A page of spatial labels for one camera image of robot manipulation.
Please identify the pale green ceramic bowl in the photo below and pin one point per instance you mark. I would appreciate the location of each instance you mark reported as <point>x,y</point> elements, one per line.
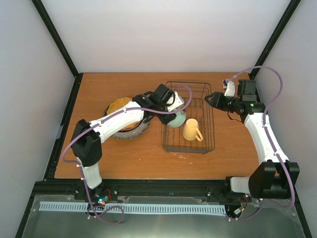
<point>179,120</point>

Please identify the black left frame post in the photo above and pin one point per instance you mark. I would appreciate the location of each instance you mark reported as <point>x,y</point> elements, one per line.
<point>46,19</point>

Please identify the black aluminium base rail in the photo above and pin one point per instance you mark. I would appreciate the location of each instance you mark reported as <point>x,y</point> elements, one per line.
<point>209,190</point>

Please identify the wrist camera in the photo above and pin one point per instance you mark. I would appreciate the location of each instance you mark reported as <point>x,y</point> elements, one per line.
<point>229,88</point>
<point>175,102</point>

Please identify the light blue slotted cable duct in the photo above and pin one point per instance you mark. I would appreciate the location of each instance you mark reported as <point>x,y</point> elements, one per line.
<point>140,209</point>

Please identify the black frame post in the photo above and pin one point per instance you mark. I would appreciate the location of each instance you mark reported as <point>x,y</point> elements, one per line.
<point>46,19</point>
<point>285,18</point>

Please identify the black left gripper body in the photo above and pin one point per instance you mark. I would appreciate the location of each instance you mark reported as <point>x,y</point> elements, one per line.
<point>164,119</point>

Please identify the pink scalloped plate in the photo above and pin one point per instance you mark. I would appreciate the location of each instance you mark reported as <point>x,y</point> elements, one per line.
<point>131,126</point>

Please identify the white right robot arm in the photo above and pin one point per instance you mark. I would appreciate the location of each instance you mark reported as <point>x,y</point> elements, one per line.
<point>275,176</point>

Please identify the black right frame post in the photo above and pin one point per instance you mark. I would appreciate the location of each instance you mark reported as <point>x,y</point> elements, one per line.
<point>285,18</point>

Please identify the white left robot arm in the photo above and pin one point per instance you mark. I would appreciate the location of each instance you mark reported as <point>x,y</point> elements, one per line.
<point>88,137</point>

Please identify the yellow ceramic mug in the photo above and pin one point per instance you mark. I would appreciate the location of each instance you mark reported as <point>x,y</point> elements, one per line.
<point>191,131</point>

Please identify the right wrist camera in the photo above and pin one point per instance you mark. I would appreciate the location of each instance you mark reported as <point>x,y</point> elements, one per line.
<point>229,88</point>

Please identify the yellow polka dot plate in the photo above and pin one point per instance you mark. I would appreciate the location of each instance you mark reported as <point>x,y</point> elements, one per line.
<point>117,104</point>

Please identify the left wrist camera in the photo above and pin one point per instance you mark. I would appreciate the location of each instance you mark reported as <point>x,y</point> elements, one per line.
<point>175,102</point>

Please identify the dark speckled stone plate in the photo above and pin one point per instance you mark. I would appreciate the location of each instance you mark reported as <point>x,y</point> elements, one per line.
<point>129,135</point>

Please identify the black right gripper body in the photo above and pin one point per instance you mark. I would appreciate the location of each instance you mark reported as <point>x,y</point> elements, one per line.
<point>226,105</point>

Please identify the green wire dish rack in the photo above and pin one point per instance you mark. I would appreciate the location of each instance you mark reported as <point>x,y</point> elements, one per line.
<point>172,139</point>

